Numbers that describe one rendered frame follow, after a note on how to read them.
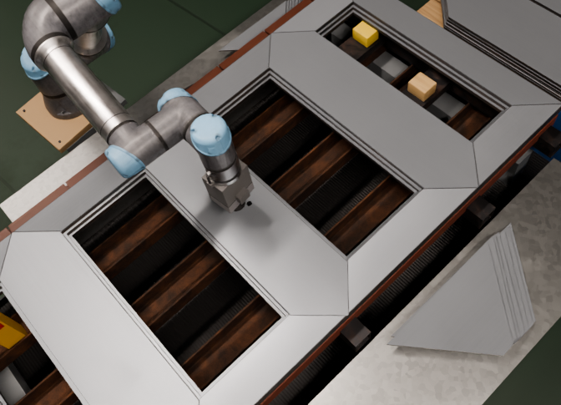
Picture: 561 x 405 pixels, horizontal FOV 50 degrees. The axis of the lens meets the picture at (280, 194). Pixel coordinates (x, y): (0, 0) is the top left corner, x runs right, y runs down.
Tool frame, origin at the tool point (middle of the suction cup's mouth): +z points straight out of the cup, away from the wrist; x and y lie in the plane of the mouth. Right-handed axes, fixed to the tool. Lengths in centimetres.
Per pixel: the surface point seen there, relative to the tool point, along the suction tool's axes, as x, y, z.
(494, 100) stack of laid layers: -33, 64, 5
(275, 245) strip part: -13.4, -1.9, 3.7
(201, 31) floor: 121, 88, 88
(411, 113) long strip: -18, 48, 4
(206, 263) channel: 4.6, -12.3, 20.4
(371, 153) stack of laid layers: -16.1, 32.9, 5.1
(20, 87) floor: 171, 12, 88
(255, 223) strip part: -5.7, -0.2, 3.7
